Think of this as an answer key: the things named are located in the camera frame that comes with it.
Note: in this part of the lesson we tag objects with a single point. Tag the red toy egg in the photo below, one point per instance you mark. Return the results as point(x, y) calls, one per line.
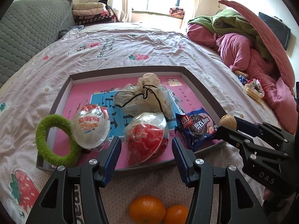
point(146, 137)

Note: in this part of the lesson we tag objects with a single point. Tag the white toy egg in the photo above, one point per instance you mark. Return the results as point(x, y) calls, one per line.
point(90, 127)

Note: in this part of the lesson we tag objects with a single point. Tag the stack of folded blankets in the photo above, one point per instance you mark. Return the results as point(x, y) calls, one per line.
point(87, 14)

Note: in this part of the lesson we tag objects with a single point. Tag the strawberry print bed sheet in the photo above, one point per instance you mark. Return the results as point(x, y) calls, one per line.
point(29, 95)

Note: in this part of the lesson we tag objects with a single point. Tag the person's right hand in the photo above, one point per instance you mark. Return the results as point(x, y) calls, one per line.
point(268, 195)

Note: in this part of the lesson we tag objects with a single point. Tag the cream curtain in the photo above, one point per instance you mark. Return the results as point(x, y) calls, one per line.
point(196, 2)
point(120, 0)

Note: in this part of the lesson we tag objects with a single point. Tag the grey quilted headboard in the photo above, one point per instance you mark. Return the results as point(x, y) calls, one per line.
point(29, 26)

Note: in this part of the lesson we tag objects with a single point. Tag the left cream curtain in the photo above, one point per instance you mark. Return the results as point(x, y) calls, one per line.
point(120, 0)

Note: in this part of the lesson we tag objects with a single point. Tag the large orange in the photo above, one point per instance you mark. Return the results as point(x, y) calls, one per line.
point(147, 209)

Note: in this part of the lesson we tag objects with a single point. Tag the walnut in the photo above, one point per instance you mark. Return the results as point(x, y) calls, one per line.
point(228, 121)

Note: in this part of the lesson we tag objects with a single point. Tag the small orange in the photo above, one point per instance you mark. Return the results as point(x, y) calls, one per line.
point(176, 214)

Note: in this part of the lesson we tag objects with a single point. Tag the blue cookie packet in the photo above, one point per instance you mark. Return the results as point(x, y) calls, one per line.
point(196, 127)

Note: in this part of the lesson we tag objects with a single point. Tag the pink crumpled duvet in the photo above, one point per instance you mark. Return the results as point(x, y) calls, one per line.
point(238, 54)

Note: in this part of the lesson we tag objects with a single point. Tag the cream drawstring cloth pouch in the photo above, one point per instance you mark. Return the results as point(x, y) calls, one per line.
point(144, 97)

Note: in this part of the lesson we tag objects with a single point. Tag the black wall television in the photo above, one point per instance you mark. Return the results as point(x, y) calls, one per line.
point(282, 31)

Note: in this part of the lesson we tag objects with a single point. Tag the dark shallow cardboard box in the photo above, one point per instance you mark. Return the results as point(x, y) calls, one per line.
point(58, 141)

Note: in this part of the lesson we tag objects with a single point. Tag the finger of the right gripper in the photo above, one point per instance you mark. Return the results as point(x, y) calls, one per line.
point(265, 131)
point(246, 145)

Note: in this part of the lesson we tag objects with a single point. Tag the orange patterned bag on sill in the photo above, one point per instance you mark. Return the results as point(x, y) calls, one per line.
point(177, 12)

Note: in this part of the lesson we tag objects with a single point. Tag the green blanket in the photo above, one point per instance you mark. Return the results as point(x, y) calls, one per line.
point(230, 21)

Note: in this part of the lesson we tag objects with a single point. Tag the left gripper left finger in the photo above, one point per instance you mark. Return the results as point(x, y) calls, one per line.
point(56, 201)

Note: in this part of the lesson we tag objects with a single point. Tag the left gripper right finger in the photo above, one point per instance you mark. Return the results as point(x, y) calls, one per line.
point(237, 202)

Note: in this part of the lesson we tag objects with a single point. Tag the snack packets pile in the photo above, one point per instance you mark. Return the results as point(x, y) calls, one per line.
point(252, 86)

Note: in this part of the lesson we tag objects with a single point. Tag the pink quilted pillow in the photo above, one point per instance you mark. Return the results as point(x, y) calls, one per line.
point(270, 40)

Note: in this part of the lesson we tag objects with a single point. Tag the right cream curtain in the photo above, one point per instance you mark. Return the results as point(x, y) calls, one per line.
point(196, 2)

